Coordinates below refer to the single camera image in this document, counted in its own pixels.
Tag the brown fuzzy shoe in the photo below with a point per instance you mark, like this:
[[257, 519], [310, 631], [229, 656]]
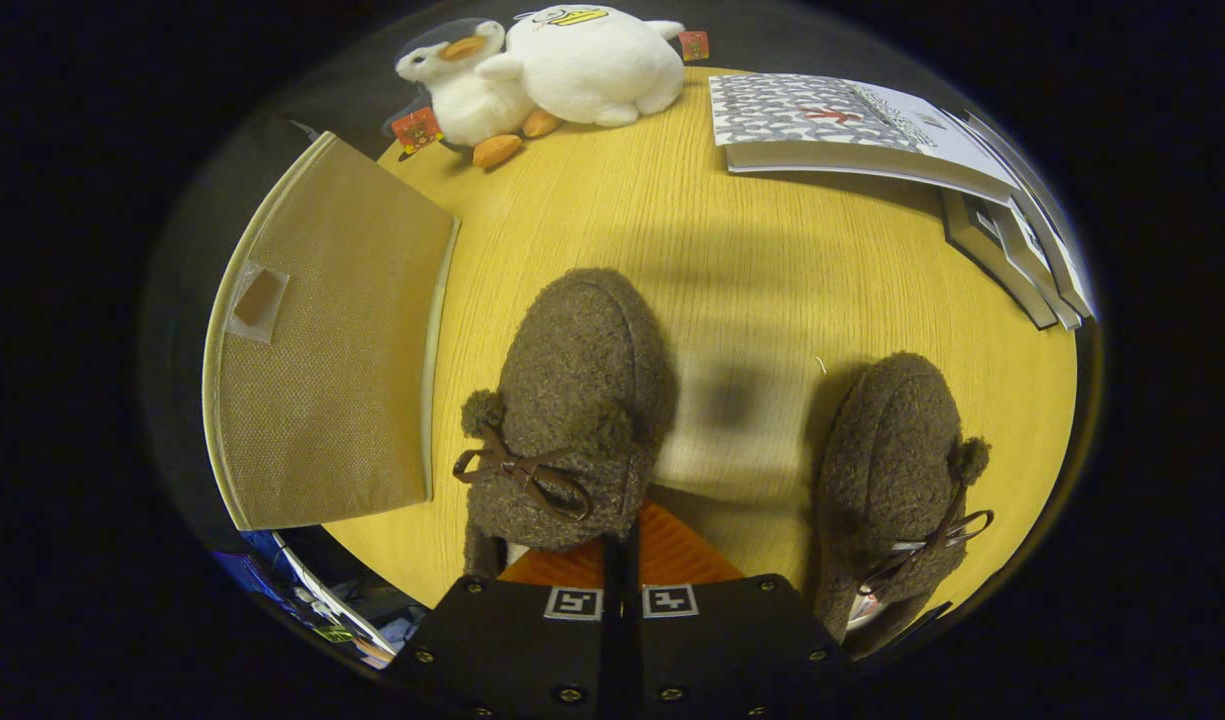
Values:
[[582, 370], [892, 450]]

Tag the grey white penguin plush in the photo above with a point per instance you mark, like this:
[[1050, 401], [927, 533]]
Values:
[[472, 100]]

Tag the grey patterned book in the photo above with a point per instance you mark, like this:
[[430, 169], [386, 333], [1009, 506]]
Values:
[[822, 120]]

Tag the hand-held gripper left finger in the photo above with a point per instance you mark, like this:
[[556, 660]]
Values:
[[512, 650]]

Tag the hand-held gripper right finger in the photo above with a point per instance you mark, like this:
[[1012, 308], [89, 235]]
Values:
[[732, 650]]

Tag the white book dark cover picture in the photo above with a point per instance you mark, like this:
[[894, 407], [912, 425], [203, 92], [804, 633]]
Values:
[[1057, 255]]

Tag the white duck plush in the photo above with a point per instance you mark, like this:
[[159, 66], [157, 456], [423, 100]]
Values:
[[592, 65]]

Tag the beige fabric storage box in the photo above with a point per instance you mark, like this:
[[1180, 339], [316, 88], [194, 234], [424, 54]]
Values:
[[342, 350]]

